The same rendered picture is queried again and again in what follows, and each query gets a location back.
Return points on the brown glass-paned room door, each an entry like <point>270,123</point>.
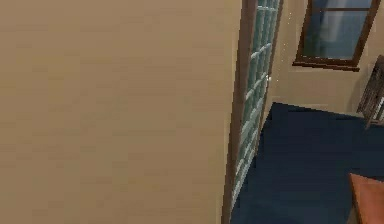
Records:
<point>256,83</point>

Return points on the orange wooden table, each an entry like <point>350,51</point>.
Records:
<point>370,200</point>

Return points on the brown framed window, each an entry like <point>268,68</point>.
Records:
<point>336,33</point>

